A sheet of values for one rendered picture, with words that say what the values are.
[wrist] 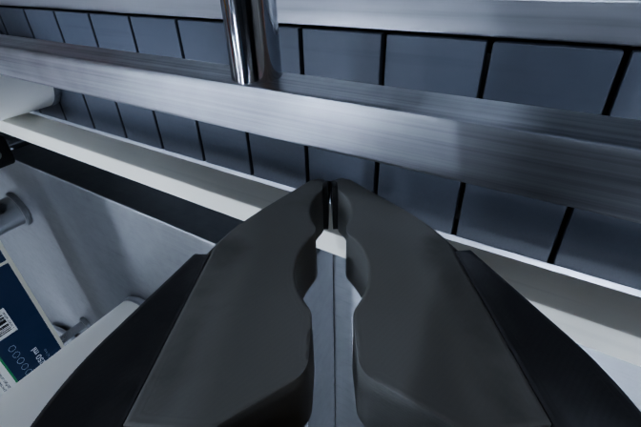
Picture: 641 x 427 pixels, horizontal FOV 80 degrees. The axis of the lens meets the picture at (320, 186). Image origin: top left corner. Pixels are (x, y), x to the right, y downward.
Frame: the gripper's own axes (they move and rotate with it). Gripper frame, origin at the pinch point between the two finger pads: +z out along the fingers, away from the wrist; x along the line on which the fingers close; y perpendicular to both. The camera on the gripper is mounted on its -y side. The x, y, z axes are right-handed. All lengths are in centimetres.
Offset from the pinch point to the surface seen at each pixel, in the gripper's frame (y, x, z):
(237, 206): 4.0, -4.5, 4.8
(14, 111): 2.5, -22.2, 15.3
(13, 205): 18.1, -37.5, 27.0
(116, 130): 4.1, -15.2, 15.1
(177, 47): -2.3, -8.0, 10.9
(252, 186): 3.6, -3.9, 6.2
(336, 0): -4.8, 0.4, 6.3
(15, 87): 0.8, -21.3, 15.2
